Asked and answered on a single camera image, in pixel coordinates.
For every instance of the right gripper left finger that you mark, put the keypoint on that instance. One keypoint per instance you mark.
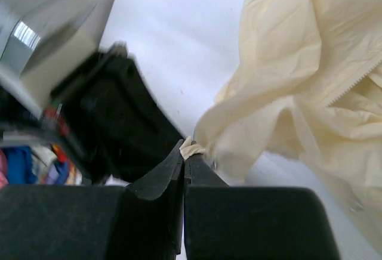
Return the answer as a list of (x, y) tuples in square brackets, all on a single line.
[(140, 221)]

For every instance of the cream yellow jacket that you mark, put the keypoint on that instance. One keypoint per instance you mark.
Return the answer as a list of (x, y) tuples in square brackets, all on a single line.
[(308, 87)]

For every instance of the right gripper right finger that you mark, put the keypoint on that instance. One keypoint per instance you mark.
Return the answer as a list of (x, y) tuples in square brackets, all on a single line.
[(227, 222)]

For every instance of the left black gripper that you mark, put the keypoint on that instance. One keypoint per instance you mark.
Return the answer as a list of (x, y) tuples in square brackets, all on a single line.
[(106, 114)]

